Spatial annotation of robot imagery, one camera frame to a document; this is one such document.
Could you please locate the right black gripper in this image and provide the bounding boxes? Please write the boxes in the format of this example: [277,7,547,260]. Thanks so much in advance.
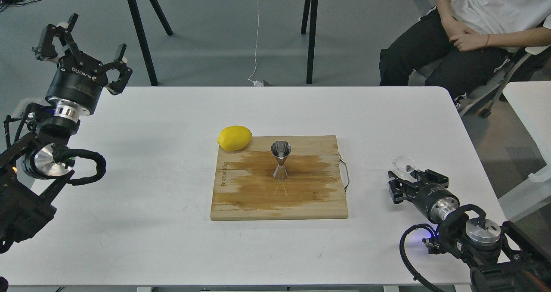
[388,170,460,224]

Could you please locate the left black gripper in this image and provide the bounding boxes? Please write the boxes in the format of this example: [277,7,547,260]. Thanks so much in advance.
[32,13,133,115]

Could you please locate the clear glass measuring cup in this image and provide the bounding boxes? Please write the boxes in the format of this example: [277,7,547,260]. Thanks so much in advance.
[392,155,416,174]

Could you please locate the steel double jigger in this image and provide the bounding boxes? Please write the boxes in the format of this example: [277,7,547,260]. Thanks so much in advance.
[270,140,292,180]

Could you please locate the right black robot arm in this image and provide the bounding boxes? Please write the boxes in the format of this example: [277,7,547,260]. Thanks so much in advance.
[388,170,551,292]

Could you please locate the person's hands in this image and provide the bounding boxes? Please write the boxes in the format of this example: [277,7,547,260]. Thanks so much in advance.
[441,16,490,51]

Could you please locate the white side table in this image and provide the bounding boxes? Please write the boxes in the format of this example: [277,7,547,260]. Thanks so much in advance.
[497,81,551,224]

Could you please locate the seated person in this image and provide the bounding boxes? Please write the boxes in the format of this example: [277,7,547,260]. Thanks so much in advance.
[378,0,551,108]

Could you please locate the office chair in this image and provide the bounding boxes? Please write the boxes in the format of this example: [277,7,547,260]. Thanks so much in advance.
[459,46,551,118]

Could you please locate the yellow lemon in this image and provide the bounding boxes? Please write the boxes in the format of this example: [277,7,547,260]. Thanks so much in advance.
[217,125,252,151]

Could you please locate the wooden cutting board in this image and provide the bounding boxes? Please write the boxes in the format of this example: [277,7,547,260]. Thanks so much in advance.
[210,135,348,220]

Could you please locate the white cable on floor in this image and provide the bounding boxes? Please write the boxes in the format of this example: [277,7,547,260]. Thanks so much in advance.
[247,0,264,87]

